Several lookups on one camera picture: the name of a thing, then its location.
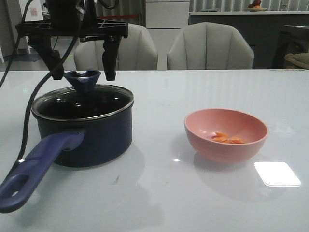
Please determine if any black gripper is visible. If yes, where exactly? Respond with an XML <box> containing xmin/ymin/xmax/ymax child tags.
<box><xmin>16</xmin><ymin>0</ymin><xmax>128</xmax><ymax>81</ymax></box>

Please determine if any glass lid blue knob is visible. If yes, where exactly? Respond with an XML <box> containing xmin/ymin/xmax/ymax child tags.
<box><xmin>31</xmin><ymin>69</ymin><xmax>134</xmax><ymax>121</ymax></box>

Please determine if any pink plastic bowl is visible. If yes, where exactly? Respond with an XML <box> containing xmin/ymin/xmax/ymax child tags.
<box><xmin>184</xmin><ymin>108</ymin><xmax>268</xmax><ymax>163</ymax></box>

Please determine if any orange ham slice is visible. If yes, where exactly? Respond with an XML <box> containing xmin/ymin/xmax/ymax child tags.
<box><xmin>228</xmin><ymin>136</ymin><xmax>246</xmax><ymax>144</ymax></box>
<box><xmin>212</xmin><ymin>131</ymin><xmax>228</xmax><ymax>143</ymax></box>

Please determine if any red barrier belt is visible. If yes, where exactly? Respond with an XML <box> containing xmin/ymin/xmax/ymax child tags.
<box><xmin>99</xmin><ymin>14</ymin><xmax>140</xmax><ymax>20</ymax></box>

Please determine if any grey curtain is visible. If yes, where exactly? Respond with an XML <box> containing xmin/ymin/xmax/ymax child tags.
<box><xmin>94</xmin><ymin>0</ymin><xmax>146</xmax><ymax>26</ymax></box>

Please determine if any left grey upholstered chair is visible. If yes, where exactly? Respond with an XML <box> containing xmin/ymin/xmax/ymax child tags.
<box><xmin>74</xmin><ymin>24</ymin><xmax>158</xmax><ymax>71</ymax></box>

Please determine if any grey upholstered chair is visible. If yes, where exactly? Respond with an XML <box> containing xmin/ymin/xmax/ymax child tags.
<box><xmin>167</xmin><ymin>22</ymin><xmax>254</xmax><ymax>70</ymax></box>
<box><xmin>74</xmin><ymin>24</ymin><xmax>158</xmax><ymax>71</ymax></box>

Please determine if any dark blue saucepan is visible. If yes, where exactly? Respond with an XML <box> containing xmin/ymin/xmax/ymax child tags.
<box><xmin>0</xmin><ymin>85</ymin><xmax>134</xmax><ymax>214</ymax></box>

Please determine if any white refrigerator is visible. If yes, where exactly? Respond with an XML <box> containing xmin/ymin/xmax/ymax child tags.
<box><xmin>145</xmin><ymin>0</ymin><xmax>190</xmax><ymax>70</ymax></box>

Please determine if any right grey upholstered chair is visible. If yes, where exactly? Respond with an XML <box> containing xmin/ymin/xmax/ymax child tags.
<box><xmin>167</xmin><ymin>22</ymin><xmax>254</xmax><ymax>70</ymax></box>

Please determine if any fruit plate on counter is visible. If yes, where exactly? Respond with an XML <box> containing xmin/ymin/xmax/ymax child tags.
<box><xmin>247</xmin><ymin>0</ymin><xmax>267</xmax><ymax>12</ymax></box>

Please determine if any dark grey kitchen counter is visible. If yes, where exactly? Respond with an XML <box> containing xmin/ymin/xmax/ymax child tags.
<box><xmin>189</xmin><ymin>11</ymin><xmax>309</xmax><ymax>69</ymax></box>

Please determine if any beige sofa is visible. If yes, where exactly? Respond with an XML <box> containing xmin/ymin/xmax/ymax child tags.
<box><xmin>284</xmin><ymin>53</ymin><xmax>309</xmax><ymax>70</ymax></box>

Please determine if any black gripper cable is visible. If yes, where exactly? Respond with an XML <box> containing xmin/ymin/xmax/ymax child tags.
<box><xmin>0</xmin><ymin>0</ymin><xmax>84</xmax><ymax>165</ymax></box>

